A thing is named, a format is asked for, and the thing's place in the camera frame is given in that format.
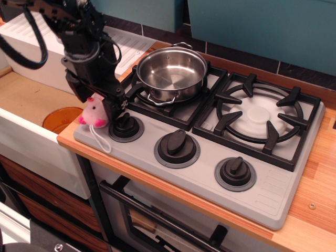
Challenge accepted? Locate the stainless steel pan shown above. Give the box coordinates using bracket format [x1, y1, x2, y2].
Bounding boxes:
[136, 42, 208, 106]

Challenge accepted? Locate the pink stuffed pig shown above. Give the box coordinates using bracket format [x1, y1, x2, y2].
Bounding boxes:
[78, 93, 112, 153]

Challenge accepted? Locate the black left stove knob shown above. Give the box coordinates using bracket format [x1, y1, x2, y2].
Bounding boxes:
[108, 112, 144, 143]

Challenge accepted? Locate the black right stove knob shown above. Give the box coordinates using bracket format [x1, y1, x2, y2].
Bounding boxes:
[214, 156, 257, 192]

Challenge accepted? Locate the black middle stove knob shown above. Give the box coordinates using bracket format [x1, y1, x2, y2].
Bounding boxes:
[154, 129, 201, 169]

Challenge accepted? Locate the black burner grate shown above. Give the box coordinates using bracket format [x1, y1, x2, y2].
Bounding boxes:
[121, 61, 228, 131]
[192, 72, 322, 172]

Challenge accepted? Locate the black right burner grate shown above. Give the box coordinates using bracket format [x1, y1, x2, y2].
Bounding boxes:
[192, 72, 322, 172]

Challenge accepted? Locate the white toy sink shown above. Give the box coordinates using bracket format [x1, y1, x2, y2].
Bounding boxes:
[0, 6, 158, 200]

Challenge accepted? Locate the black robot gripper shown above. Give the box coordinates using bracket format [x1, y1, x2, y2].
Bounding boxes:
[61, 49, 128, 121]

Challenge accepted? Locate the black braided cable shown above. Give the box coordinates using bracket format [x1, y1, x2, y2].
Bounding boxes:
[0, 5, 49, 70]

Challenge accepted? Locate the black oven door handle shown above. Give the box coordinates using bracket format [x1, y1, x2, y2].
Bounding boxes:
[99, 176, 227, 251]

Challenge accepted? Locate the toy oven door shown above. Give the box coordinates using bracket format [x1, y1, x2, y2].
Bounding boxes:
[91, 162, 276, 251]

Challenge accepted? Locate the black left burner grate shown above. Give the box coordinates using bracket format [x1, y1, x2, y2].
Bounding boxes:
[121, 61, 228, 131]

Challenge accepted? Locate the orange plastic bowl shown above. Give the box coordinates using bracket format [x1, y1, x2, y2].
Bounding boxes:
[42, 107, 83, 134]

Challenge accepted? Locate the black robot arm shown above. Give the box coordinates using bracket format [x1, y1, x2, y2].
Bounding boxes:
[23, 1, 128, 121]

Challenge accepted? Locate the wooden drawer cabinet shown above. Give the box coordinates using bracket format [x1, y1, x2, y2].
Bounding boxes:
[1, 156, 111, 251]

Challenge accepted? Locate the grey toy stove top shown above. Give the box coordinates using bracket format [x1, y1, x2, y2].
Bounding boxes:
[72, 48, 326, 231]

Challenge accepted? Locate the black stove knob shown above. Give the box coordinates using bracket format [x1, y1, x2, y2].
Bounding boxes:
[108, 112, 144, 143]
[154, 129, 201, 169]
[214, 156, 257, 192]

